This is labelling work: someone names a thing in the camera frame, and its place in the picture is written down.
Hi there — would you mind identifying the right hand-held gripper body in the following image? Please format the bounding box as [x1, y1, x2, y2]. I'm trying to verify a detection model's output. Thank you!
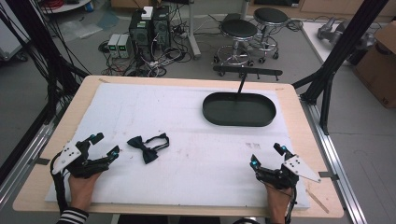
[255, 154, 322, 190]

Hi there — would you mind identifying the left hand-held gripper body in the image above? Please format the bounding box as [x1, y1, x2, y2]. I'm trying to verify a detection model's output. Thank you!
[50, 139, 111, 180]

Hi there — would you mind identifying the black bow tie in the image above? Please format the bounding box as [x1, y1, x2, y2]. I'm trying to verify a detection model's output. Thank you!
[126, 132, 171, 165]

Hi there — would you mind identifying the black oval tray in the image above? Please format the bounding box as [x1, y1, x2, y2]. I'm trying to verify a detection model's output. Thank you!
[202, 91, 277, 128]

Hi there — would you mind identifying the person's left hand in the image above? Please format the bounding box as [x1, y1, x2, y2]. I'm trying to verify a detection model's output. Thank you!
[67, 172, 103, 213]

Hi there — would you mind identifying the person's right hand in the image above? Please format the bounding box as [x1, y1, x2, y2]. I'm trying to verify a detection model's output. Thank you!
[263, 181, 294, 224]

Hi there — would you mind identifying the thin wooden stick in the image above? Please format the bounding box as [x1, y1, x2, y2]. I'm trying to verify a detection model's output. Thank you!
[304, 189, 331, 215]

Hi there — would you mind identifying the white table mat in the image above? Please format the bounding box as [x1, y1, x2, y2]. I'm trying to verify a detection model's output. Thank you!
[44, 82, 311, 210]

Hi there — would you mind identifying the black T-shaped stand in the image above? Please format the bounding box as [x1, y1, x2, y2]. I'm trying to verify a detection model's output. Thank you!
[212, 64, 284, 96]

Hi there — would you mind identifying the grey power supply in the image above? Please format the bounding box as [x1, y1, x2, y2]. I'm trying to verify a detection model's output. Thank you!
[106, 33, 122, 59]
[118, 34, 134, 60]

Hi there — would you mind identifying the black computer tower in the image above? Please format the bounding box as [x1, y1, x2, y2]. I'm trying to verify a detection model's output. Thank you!
[151, 6, 172, 51]
[128, 10, 154, 61]

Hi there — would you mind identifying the large black round stool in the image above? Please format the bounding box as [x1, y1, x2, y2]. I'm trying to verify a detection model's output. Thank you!
[212, 19, 260, 68]

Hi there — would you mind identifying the brown cardboard box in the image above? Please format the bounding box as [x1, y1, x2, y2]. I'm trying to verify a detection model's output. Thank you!
[352, 21, 396, 109]

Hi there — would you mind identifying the grey device on side table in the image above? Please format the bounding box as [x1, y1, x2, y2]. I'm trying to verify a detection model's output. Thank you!
[317, 16, 378, 51]

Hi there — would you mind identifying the small black round stool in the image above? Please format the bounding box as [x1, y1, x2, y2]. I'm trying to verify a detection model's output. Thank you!
[251, 7, 290, 63]

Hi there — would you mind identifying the white box on computer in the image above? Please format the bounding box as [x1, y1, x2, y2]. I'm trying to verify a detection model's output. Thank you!
[140, 6, 154, 21]

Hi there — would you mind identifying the grey desk leg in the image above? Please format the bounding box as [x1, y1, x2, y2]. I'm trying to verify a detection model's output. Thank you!
[186, 0, 203, 61]

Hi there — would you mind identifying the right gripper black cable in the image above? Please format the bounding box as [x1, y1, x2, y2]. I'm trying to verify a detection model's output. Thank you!
[283, 186, 299, 224]

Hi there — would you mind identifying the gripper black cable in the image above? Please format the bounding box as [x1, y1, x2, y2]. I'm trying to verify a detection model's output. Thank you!
[49, 151, 70, 217]
[283, 186, 299, 224]

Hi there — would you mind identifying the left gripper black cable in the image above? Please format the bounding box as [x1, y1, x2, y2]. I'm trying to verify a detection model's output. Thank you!
[49, 151, 70, 217]

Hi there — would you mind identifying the aluminium rail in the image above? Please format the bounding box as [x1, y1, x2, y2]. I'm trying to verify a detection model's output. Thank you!
[0, 120, 58, 204]
[299, 95, 369, 224]

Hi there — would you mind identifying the tangle of floor cables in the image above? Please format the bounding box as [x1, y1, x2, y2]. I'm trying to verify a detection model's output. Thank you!
[98, 18, 216, 77]

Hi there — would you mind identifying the black metal frame post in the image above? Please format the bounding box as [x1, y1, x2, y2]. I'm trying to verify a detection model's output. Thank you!
[0, 0, 90, 126]
[291, 0, 390, 135]

